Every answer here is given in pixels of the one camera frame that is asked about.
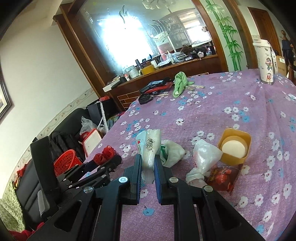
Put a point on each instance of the red plastic basket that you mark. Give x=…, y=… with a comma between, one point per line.
x=66, y=161

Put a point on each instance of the green cloth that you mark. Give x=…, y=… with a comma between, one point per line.
x=180, y=83

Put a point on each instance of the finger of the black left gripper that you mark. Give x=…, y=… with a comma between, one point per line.
x=98, y=179
x=97, y=166

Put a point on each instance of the red wrapper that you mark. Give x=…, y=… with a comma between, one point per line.
x=107, y=154

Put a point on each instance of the dark red snack packet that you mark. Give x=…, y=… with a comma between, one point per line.
x=223, y=177

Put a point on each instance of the white paper cup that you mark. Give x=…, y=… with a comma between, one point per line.
x=265, y=59

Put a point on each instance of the red framed white board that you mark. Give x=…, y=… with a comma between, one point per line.
x=91, y=141

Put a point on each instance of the black key pouch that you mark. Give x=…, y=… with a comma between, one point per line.
x=144, y=98

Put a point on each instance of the black red folded umbrella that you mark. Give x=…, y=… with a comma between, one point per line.
x=157, y=85

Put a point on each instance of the wooden counter ledge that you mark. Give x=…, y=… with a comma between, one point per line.
x=128, y=91

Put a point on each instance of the white plastic bag with red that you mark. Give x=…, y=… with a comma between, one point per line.
x=205, y=156

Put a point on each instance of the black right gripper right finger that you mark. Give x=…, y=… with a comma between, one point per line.
x=199, y=213

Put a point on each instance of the teal tissue pack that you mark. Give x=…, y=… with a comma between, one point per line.
x=148, y=144

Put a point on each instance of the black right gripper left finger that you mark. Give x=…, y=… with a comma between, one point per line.
x=95, y=213

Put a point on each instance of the white knitted sock bundle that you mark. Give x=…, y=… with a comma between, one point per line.
x=171, y=153

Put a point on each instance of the yellow cup with white lid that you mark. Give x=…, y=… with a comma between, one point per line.
x=235, y=146

